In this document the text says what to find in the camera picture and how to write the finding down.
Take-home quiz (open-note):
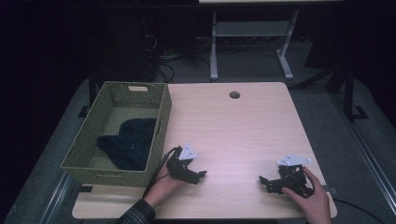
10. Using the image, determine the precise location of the white metal frame table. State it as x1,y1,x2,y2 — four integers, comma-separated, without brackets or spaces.
199,0,344,82

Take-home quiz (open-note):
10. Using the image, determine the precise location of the dark cloth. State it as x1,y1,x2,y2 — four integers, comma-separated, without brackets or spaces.
95,118,158,172

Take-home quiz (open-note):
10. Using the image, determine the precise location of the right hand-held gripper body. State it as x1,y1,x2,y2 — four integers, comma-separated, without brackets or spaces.
276,152,315,199

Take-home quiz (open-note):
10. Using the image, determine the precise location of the black metal stand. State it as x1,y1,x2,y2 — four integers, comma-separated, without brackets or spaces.
77,68,98,119
325,62,370,123

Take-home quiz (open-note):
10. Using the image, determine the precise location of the person's right hand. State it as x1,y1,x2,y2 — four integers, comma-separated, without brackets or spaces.
281,166,332,224

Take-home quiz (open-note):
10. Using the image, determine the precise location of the person's left hand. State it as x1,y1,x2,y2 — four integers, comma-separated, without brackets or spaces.
143,173,188,209

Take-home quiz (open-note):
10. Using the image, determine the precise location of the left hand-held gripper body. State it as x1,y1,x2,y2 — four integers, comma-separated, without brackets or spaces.
165,143,200,183

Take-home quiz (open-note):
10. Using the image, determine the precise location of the metal floor rail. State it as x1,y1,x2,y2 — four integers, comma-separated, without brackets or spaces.
330,92,396,217
39,172,77,224

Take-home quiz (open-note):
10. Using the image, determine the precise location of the dark computer tower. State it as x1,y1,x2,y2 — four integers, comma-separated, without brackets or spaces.
92,12,159,83

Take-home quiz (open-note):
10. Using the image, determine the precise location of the black floor cable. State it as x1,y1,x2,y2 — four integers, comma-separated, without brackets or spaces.
332,198,389,219

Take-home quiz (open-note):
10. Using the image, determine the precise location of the green woven basket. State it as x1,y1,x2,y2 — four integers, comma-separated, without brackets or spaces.
60,81,173,189

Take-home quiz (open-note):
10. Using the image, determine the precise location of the tangle of floor cables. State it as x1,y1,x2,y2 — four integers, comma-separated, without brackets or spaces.
155,52,183,84

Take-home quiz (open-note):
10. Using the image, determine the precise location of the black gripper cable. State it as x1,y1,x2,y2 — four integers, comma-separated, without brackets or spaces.
142,147,177,200

